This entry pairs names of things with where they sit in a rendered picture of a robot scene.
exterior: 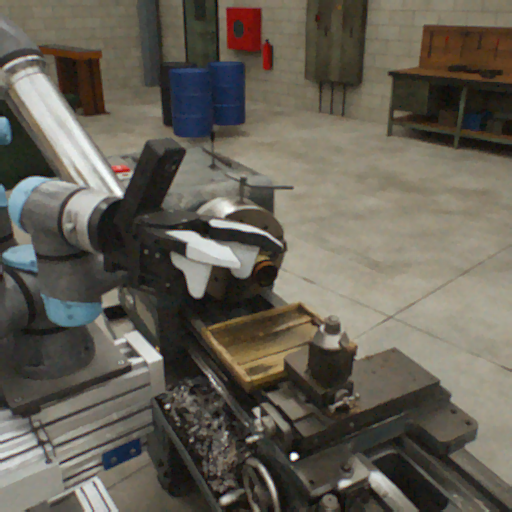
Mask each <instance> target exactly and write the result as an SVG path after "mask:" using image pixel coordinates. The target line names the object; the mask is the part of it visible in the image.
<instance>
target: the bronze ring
mask: <svg viewBox="0 0 512 512"><path fill-rule="evenodd" d="M277 277H278V269H277V267H276V265H275V264H274V262H272V261H271V260H270V258H269V257H268V256H267V255H266V254H264V252H257V256H256V259H255V262H254V264H253V268H252V271H251V273H250V275H249V276H248V277H246V278H248V280H250V281H252V282H253V283H255V284H257V285H259V286H261V287H267V286H270V285H271V284H272V283H274V282H275V281H276V280H277Z"/></svg>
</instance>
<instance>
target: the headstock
mask: <svg viewBox="0 0 512 512"><path fill-rule="evenodd" d="M203 146H204V145H191V146H184V147H185V148H186V151H187V153H186V155H185V158H184V160H183V163H181V165H180V167H179V169H178V171H177V173H176V176H175V179H174V181H173V183H172V185H171V188H170V190H168V192H167V194H166V197H165V199H164V202H163V204H162V206H161V207H163V208H164V209H165V210H170V209H180V210H187V211H193V212H197V211H198V210H199V209H200V208H201V207H202V206H204V205H205V204H208V203H209V202H211V201H213V199H215V198H218V197H223V196H239V195H238V194H239V182H237V181H235V180H232V179H230V178H228V177H226V176H225V172H228V173H230V175H232V176H235V177H237V178H240V177H239V176H240V175H245V176H248V181H246V182H249V183H251V184H274V182H272V181H271V179H270V178H268V177H266V176H264V175H262V173H259V172H257V171H255V170H254V169H252V168H250V167H248V166H245V165H243V164H241V163H239V162H237V160H235V159H232V158H230V157H228V156H226V155H224V154H222V153H219V152H218V153H219V154H222V155H224V156H226V157H227V158H229V159H231V160H233V162H236V163H237V167H236V168H232V167H230V166H228V165H227V164H225V163H223V162H222V160H219V159H217V158H215V157H214V159H215V164H216V165H218V167H209V165H211V164H212V155H210V154H209V153H206V152H204V151H203V150H202V147H203ZM132 155H136V156H138V157H140V155H141V152H139V153H129V154H120V155H112V156H108V157H107V158H106V160H107V161H108V163H110V165H111V167H114V166H122V165H125V166H126V167H128V168H129V169H131V170H132V171H134V170H135V167H136V165H137V162H135V161H132V160H131V156H132ZM243 171H248V172H249V173H241V172H243ZM244 198H248V200H250V201H251V202H253V203H255V204H256V205H258V206H261V207H262V208H264V209H266V210H267V211H269V212H270V214H272V215H274V216H275V189H251V188H249V187H246V191H245V196H244ZM145 294H146V293H145ZM146 295H147V296H148V298H149V299H150V300H151V302H152V303H153V304H154V306H155V307H157V308H158V309H170V308H174V307H177V306H181V304H186V303H190V302H195V301H199V300H203V299H208V298H212V297H214V296H212V295H211V294H209V293H208V291H206V290H204V294H203V296H202V297H201V298H196V297H193V296H192V295H191V294H190V291H189V288H188V284H187V283H186V284H184V285H182V291H179V293H176V294H174V295H168V294H165V299H161V298H158V297H154V296H151V295H148V294H146ZM175 296H176V297H175Z"/></svg>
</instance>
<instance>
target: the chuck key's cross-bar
mask: <svg viewBox="0 0 512 512"><path fill-rule="evenodd" d="M225 176H226V177H228V178H230V179H232V180H235V181H237V182H239V183H240V178H237V177H235V176H232V175H230V173H228V172H225ZM243 185H245V187H249V188H251V189H276V190H293V189H294V185H275V184H251V183H249V182H246V181H244V182H243Z"/></svg>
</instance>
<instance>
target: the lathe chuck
mask: <svg viewBox="0 0 512 512"><path fill-rule="evenodd" d="M237 202H239V198H231V199H226V201H223V202H219V203H217V204H215V205H213V206H211V207H210V208H208V209H206V210H205V211H204V212H203V214H202V215H205V216H215V217H221V218H226V219H230V220H234V221H238V222H241V223H245V224H246V225H250V227H253V228H256V229H258V230H261V231H263V232H265V233H268V234H269V235H270V236H272V237H274V238H275V237H278V236H281V235H283V234H284V231H283V228H282V225H281V223H280V222H279V220H278V219H277V218H276V217H275V216H274V215H272V214H270V212H269V211H267V210H266V209H264V208H262V207H261V206H258V205H256V204H255V203H253V202H251V201H248V200H243V203H245V204H243V205H241V204H236V203H237ZM284 255H285V252H282V254H280V255H279V258H278V259H276V260H274V264H275V265H276V267H277V269H278V272H279V270H280V268H281V265H282V262H283V259H284ZM230 275H231V270H230V268H226V267H219V265H214V264H213V265H212V269H211V273H210V276H209V280H208V283H206V287H205V290H206V291H208V293H209V294H211V295H212V296H214V297H216V298H218V299H222V300H223V298H224V295H225V291H226V288H227V285H228V282H229V278H230ZM264 288H265V287H261V286H259V285H257V284H255V283H254V285H252V284H250V287H249V290H244V291H243V295H242V298H241V300H243V299H246V298H250V297H252V296H254V295H256V294H258V293H259V291H262V290H263V289H264Z"/></svg>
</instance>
